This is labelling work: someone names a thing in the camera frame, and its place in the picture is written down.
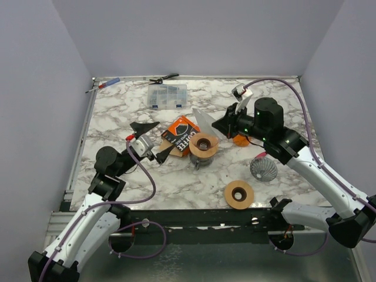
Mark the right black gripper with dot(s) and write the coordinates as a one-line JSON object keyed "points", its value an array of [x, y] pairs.
{"points": [[230, 124]]}

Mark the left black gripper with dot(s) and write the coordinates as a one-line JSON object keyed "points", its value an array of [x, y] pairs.
{"points": [[140, 158]]}

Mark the white paper coffee filter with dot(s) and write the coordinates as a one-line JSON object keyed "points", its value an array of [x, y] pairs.
{"points": [[204, 121]]}

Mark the orange coffee filter box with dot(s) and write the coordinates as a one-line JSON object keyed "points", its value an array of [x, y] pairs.
{"points": [[178, 136]]}

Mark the grey glass dripper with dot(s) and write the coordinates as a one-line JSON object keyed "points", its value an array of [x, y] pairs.
{"points": [[263, 169]]}

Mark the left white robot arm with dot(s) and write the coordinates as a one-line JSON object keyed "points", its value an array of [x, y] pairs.
{"points": [[100, 213]]}

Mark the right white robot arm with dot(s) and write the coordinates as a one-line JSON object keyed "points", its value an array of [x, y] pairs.
{"points": [[352, 212]]}

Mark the orange glass carafe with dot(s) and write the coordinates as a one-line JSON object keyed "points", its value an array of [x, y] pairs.
{"points": [[241, 141]]}

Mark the clear plastic screw organizer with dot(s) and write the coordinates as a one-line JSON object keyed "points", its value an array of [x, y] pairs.
{"points": [[167, 96]]}

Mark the black pliers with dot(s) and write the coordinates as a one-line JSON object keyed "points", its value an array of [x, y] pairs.
{"points": [[160, 80]]}

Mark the red blue screwdriver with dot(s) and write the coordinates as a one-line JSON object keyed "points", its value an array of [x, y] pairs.
{"points": [[104, 85]]}

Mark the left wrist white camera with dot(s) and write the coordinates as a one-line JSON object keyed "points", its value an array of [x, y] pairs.
{"points": [[139, 147]]}

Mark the wrist white camera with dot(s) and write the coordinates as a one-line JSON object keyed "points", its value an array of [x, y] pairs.
{"points": [[139, 147], [243, 96]]}

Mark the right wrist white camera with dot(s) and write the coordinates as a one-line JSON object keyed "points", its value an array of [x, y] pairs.
{"points": [[243, 96]]}

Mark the pink handled tool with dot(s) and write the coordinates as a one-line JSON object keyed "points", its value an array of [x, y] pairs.
{"points": [[263, 154]]}

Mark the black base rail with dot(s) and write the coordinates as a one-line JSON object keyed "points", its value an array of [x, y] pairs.
{"points": [[202, 226]]}

